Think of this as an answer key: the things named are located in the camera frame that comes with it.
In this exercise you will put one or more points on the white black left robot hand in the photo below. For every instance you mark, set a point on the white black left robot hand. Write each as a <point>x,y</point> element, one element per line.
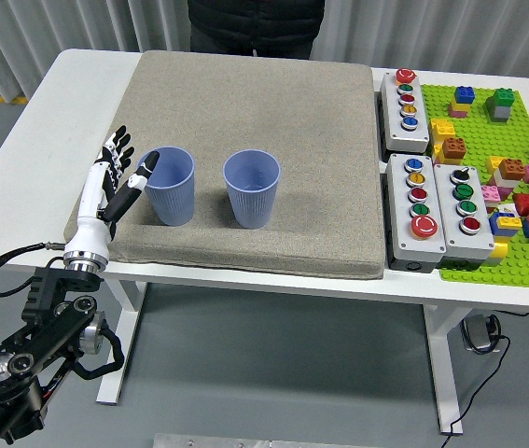
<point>89,228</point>

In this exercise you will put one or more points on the blue ribbed plastic cup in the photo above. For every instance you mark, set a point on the blue ribbed plastic cup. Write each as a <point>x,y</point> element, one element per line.
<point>250,205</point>
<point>171,200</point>

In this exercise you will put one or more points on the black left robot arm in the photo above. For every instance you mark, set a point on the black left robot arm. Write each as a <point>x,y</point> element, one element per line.
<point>49,326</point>

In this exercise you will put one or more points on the white table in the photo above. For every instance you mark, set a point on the white table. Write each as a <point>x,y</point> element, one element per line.
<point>91,65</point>

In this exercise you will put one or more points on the white pleated curtain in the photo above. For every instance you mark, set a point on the white pleated curtain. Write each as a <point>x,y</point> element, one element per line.
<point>35,28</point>

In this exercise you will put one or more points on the grey-brown fabric mat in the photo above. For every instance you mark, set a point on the grey-brown fabric mat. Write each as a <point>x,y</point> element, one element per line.
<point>292,116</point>

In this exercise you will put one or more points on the grey five-button control box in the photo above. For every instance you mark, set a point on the grey five-button control box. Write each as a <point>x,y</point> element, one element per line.
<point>394,121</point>
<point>401,224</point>

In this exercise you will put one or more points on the grey four-button control box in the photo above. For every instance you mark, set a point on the grey four-button control box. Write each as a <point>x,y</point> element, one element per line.
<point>446,214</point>

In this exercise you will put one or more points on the orange-brown toy brick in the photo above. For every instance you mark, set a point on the orange-brown toy brick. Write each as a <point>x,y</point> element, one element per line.
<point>454,148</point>
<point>512,168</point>

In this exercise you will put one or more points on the blue toy brick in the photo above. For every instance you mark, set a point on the blue toy brick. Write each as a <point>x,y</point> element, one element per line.
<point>464,94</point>
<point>497,228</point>

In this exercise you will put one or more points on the green studded baseplate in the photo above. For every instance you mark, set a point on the green studded baseplate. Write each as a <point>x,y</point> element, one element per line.
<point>478,140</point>

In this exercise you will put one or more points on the grey power adapter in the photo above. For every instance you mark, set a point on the grey power adapter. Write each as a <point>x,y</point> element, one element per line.
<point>476,332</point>

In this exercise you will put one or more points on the white toy brick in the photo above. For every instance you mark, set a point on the white toy brick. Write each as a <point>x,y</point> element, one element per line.
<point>504,183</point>

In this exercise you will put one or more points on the flat yellow toy brick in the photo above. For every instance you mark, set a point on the flat yellow toy brick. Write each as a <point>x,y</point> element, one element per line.
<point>509,222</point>

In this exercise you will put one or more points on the grey toy brick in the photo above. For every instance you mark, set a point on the grey toy brick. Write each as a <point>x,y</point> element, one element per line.
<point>502,114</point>

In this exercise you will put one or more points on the green toy brick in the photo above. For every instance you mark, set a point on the green toy brick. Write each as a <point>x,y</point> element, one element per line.
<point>502,97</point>

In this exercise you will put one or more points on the red toy brick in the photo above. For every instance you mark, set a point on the red toy brick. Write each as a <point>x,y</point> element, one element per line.
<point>523,203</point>

